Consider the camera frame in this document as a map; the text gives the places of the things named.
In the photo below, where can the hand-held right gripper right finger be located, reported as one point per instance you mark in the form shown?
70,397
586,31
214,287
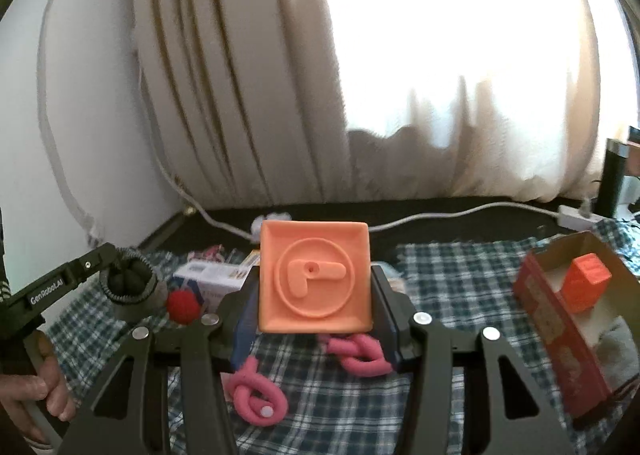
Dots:
398,341

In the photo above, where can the orange square toy block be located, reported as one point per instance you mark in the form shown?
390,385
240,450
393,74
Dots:
315,277

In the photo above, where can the pink foam curler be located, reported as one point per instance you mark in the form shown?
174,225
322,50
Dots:
362,357
255,395

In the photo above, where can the white fluffy cloth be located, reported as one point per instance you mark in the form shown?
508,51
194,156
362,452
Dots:
617,342

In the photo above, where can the white paper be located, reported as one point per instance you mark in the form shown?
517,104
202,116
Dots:
272,221

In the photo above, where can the cream curtain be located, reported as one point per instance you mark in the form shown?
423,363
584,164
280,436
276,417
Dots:
300,85

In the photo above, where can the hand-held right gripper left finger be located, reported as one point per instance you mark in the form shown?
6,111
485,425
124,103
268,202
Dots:
244,330

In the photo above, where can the black bottle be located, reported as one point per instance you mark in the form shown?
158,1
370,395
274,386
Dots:
612,177

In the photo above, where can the red pom-pom ball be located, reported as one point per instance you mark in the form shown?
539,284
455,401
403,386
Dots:
184,308

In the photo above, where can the white and blue carton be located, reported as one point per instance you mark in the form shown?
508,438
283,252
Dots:
210,282

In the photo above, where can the green plaid cloth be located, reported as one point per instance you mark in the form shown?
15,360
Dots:
450,285

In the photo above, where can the red cardboard box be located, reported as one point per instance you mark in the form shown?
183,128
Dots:
555,335

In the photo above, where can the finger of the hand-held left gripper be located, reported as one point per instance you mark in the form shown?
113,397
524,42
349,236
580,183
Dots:
112,257

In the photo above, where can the grey sock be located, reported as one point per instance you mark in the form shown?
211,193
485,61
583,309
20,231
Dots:
131,287

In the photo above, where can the small orange toy block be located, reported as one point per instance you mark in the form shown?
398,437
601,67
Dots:
587,285

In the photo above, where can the white power strip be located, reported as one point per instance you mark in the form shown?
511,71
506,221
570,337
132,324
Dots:
580,217

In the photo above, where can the colourful small packet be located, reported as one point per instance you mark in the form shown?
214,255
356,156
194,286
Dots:
212,253

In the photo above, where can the person's left hand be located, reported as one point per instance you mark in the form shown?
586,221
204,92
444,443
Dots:
50,385

